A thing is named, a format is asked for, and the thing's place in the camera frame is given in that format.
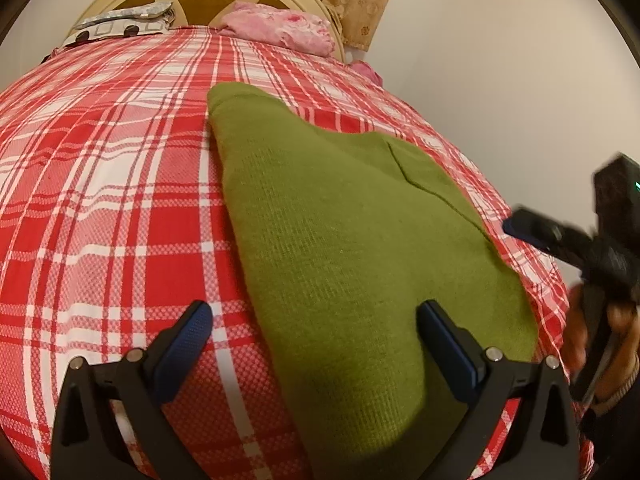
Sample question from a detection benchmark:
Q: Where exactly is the green striped knit sweater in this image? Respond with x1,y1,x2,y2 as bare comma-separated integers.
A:
207,82,538,479

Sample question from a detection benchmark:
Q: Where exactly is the person's right hand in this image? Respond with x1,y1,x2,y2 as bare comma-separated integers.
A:
561,284,639,411

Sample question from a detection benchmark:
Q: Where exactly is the red plaid bed sheet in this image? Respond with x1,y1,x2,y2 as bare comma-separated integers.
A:
1,27,567,479

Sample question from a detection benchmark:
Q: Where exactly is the pink cloth beside bed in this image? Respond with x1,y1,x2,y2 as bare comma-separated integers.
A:
349,60,384,88

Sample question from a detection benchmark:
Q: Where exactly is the pink floral pillow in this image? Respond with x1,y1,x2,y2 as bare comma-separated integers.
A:
216,1,335,58

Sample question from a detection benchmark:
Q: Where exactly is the grey white folded bedding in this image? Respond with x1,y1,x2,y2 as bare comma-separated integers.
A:
61,1,175,48

